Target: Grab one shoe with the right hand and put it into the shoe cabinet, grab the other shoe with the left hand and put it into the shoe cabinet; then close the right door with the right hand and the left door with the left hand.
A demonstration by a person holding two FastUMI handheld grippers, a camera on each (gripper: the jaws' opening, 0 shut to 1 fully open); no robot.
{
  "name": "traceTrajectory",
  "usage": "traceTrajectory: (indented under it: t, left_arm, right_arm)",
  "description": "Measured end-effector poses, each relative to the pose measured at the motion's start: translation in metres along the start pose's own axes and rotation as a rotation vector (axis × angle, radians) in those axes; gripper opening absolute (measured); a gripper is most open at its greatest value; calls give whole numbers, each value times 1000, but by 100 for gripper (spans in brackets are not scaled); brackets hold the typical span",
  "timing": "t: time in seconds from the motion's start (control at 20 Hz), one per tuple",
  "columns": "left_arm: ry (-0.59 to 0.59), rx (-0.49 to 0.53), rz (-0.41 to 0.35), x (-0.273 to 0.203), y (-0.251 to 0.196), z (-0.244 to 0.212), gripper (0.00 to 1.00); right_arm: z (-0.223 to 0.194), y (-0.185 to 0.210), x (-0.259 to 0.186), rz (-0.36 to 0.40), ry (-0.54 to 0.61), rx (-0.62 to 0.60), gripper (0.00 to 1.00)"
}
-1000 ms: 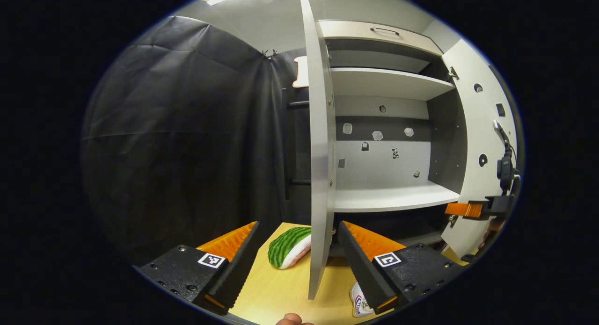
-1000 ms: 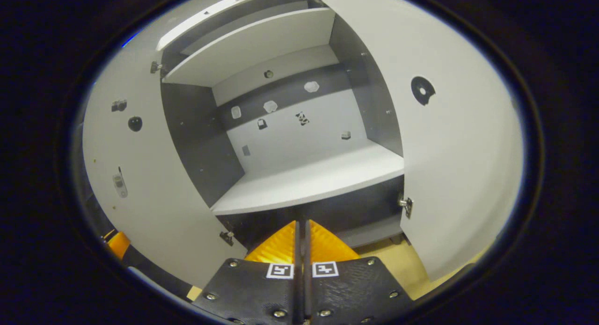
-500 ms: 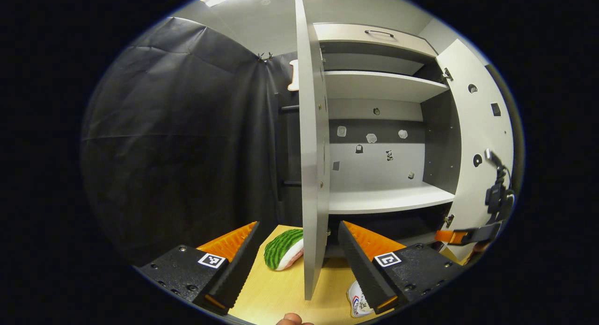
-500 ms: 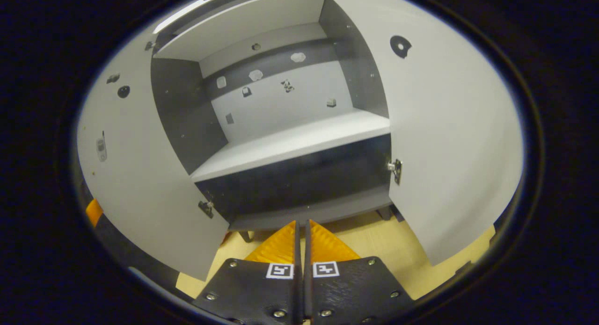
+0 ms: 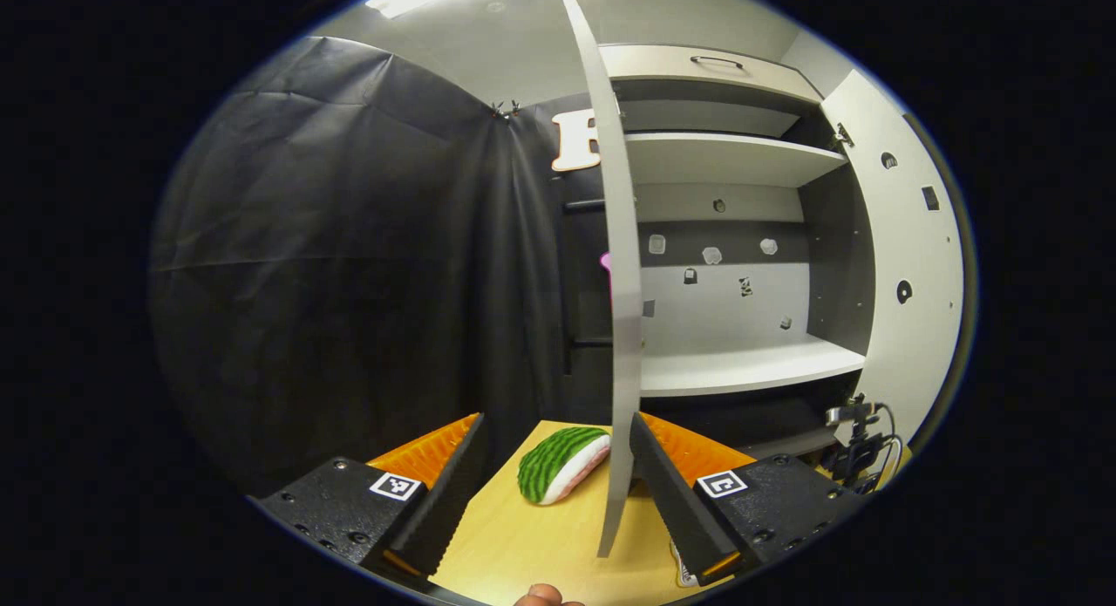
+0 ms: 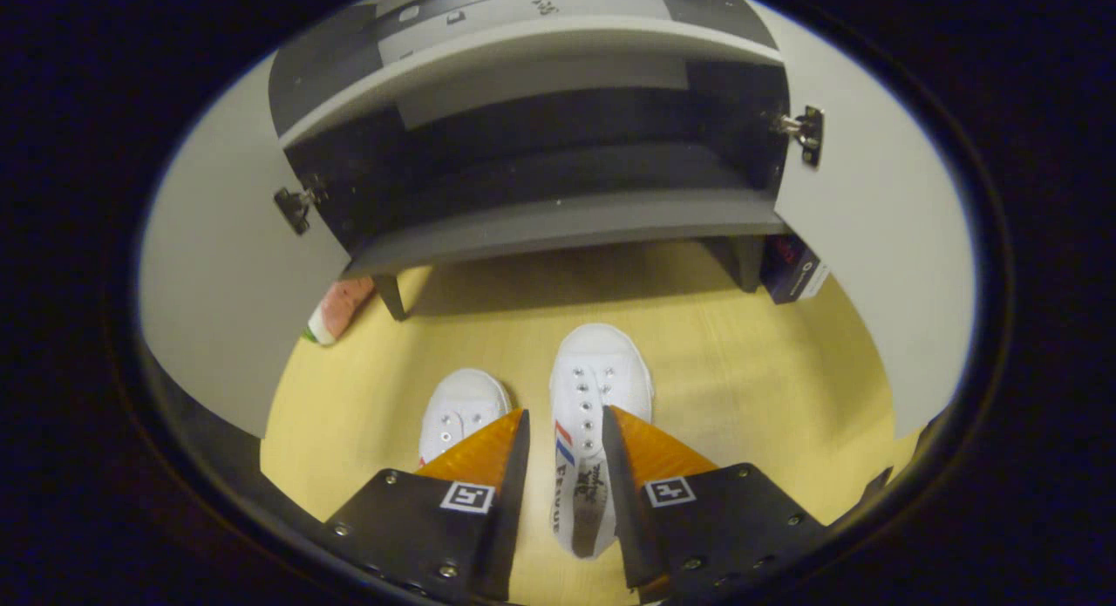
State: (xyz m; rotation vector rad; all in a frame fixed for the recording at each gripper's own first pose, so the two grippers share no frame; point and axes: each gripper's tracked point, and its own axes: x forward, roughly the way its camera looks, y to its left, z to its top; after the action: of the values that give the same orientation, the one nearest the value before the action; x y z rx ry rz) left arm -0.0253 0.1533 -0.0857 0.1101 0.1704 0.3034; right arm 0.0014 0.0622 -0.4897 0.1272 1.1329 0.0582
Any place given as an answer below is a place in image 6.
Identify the white shoe cabinet door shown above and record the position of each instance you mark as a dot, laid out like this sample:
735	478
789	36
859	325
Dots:
881	240
227	283

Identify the white canvas shoe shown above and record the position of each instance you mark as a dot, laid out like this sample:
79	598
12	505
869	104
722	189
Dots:
597	371
462	405

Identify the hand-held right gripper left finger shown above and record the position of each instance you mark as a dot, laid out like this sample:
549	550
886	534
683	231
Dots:
510	501

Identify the white and grey shoe cabinet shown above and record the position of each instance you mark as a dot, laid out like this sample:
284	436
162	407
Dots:
540	222

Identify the pink slipper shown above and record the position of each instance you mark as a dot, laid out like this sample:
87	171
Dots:
342	308

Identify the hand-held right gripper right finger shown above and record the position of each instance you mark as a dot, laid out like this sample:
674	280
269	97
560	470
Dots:
623	501

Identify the metal door hinge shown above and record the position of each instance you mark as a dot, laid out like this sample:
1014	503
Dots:
806	133
296	205

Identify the dark blue box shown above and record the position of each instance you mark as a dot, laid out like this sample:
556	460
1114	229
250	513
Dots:
792	270

